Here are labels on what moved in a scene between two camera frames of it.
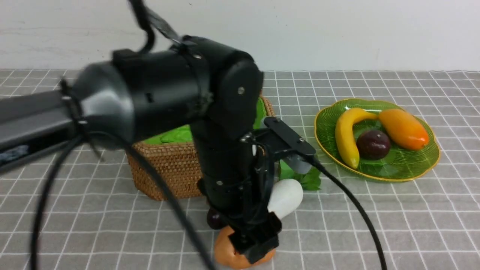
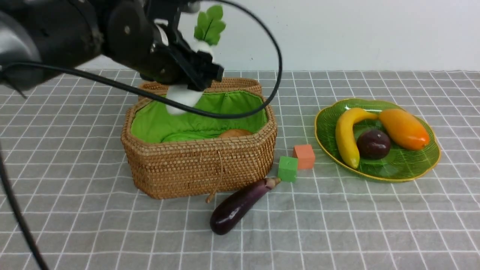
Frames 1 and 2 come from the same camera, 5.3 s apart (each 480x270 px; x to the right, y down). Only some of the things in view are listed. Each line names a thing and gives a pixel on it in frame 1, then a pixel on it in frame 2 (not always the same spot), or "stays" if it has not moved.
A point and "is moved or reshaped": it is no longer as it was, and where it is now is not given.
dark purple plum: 372,144 stays
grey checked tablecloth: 96,212 stays
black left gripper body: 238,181 to 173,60
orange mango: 405,131 stays
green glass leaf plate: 399,163 stays
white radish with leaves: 287,194 to 208,25
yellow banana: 344,123 stays
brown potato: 227,257 is moved or reshaped
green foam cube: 286,171 stays
